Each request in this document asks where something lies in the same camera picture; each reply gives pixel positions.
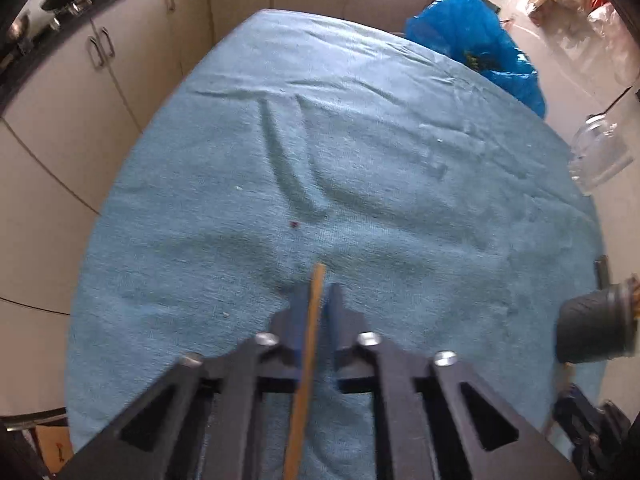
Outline clear glass mug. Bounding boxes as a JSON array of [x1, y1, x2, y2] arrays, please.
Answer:
[[568, 114, 634, 196]]

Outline black countertop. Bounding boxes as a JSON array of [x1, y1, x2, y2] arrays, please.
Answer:
[[0, 0, 501, 116]]

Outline translucent plastic bag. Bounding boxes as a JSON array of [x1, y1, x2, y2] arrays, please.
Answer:
[[587, 2, 639, 87]]

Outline dark cylindrical utensil holder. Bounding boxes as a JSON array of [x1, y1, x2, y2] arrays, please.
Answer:
[[555, 275, 639, 364]]

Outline blue plastic bag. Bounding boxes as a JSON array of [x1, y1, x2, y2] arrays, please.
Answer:
[[404, 0, 547, 118]]

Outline wooden chopstick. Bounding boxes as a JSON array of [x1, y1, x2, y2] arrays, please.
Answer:
[[283, 262, 326, 480]]

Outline blue table cloth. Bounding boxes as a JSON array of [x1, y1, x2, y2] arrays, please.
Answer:
[[62, 10, 603, 479]]

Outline lower kitchen cabinets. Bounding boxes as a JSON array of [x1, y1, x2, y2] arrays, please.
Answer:
[[1, 0, 434, 415]]

